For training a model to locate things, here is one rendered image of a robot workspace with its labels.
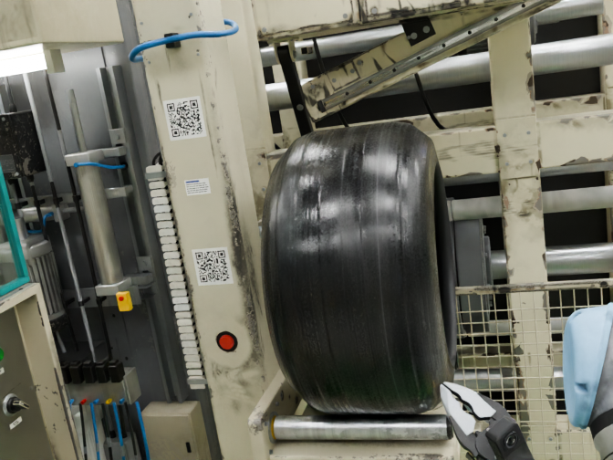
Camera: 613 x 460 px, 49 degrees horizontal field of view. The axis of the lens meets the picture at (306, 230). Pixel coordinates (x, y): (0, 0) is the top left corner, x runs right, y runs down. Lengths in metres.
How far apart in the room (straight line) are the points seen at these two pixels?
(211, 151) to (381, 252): 0.41
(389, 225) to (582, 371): 0.47
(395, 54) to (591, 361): 1.04
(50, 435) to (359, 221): 0.73
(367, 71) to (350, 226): 0.60
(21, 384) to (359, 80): 0.95
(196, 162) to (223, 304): 0.29
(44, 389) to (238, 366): 0.37
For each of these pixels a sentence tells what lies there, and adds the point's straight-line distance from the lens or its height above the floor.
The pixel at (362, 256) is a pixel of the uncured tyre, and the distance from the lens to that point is 1.07.
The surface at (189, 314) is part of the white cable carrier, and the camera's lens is 1.42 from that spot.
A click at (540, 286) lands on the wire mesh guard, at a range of 1.69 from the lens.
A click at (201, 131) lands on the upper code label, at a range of 1.29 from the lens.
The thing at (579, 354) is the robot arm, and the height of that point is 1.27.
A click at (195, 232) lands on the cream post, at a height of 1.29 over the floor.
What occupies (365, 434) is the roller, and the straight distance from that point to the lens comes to 1.32.
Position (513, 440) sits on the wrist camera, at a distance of 1.06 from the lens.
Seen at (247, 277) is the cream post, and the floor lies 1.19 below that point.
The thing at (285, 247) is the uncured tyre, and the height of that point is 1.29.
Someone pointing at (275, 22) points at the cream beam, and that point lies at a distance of 1.50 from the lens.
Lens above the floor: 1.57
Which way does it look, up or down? 13 degrees down
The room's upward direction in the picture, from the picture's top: 9 degrees counter-clockwise
